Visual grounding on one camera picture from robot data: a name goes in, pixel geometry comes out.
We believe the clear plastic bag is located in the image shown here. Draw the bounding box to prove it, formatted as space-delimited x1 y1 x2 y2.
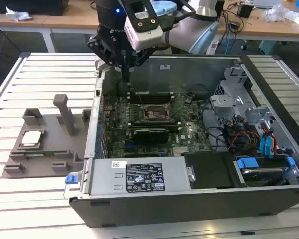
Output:
262 2 294 23

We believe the wooden desk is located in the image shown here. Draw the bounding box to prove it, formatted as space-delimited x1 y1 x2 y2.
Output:
0 0 100 53
214 0 299 48

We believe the silver CPU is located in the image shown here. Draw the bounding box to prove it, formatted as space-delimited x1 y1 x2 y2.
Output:
20 129 46 147

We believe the hard disk in blue carrier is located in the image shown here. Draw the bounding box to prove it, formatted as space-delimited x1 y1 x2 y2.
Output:
235 156 296 188

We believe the red yellow wire bundle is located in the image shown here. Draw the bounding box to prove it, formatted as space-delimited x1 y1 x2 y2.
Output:
228 130 263 153

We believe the wide black box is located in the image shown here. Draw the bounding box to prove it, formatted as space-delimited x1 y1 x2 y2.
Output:
0 0 68 16

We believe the grey laptop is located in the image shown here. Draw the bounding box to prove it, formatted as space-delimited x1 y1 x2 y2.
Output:
253 0 283 8

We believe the grey parts rack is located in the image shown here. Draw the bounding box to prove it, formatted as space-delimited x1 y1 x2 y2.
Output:
3 93 93 179

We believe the blue data wire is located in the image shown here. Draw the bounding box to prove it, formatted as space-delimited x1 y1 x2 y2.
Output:
259 129 278 160

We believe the small black cube box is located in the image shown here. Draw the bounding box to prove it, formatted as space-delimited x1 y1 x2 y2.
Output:
236 3 254 18

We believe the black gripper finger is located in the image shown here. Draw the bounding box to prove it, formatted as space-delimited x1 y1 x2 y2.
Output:
86 36 126 82
125 47 155 82

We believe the green RAM stick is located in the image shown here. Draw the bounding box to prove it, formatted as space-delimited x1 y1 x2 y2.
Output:
26 151 69 158

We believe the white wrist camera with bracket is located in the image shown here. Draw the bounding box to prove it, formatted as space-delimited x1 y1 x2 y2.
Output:
119 0 164 50

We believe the grey case latch handle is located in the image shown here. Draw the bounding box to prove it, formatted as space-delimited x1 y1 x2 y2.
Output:
94 56 108 73

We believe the black shrouded graphics card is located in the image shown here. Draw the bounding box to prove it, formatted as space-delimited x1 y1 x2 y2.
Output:
131 128 170 145

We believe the green motherboard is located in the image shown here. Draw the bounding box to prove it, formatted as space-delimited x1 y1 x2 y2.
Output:
99 92 213 159

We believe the crumpled white paper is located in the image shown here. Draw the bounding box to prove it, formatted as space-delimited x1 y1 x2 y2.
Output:
5 6 33 22

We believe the open black PC case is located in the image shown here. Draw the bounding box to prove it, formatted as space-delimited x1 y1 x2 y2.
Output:
63 53 299 229

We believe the silver chipset heat sink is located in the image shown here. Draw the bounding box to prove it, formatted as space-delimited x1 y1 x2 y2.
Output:
172 146 190 157

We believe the silver power supply unit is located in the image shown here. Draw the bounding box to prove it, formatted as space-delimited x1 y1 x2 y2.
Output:
80 156 197 197

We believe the CPU socket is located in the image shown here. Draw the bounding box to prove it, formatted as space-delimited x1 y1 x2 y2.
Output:
142 102 173 123

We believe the metal drive cage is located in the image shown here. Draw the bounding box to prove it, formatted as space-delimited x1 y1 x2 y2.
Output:
209 65 277 130

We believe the pale teal box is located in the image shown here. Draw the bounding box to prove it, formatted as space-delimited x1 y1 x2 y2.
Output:
258 39 284 56

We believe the thick black wire bundle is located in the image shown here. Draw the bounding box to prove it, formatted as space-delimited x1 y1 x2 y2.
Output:
220 116 244 151

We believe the black plastic bay cover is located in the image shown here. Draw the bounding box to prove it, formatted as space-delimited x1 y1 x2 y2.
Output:
183 152 237 190

